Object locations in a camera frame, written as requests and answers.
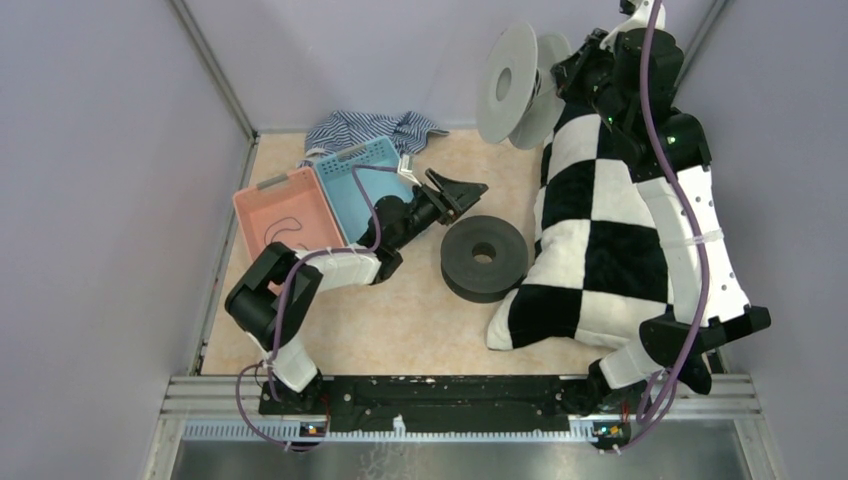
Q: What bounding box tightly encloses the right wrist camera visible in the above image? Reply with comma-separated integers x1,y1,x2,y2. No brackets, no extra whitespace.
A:
600,0,666,52

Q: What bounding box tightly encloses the black cable in pink basket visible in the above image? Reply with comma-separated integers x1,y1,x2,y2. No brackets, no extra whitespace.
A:
263,215,305,246

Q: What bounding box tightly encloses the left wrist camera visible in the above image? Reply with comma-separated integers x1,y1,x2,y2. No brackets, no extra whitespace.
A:
396,154,422,188

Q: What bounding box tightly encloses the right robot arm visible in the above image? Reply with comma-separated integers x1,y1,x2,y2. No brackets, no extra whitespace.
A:
551,27,772,412

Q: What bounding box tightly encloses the black white checkered pillow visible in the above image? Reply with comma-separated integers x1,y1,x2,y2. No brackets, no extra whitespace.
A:
486,105,673,351

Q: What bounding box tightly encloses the blue white striped cloth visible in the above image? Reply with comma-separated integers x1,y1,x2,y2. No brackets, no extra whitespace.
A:
297,110,449,167

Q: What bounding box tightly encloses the blue perforated plastic basket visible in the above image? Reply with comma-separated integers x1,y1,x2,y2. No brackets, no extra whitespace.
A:
313,136,413,244

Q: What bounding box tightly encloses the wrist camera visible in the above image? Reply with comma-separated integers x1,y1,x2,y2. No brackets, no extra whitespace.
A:
600,0,666,52
396,154,422,188

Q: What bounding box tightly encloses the pink perforated plastic basket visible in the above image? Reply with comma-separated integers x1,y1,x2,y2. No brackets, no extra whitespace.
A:
225,167,345,287

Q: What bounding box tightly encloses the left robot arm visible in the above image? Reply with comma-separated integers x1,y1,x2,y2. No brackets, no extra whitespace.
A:
225,169,489,414

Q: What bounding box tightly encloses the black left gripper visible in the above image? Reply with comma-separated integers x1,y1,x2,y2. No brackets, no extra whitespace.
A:
392,168,488,251

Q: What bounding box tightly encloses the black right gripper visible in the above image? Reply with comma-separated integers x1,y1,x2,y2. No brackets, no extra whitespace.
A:
552,28,630,132

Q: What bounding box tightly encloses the grey cable spool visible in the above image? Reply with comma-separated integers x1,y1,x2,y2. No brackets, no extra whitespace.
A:
475,21,572,150

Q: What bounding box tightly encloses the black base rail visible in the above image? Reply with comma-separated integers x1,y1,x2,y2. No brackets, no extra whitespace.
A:
258,375,646,433

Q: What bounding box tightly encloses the black cable spool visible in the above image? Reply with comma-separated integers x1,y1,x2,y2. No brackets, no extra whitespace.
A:
440,215,529,304

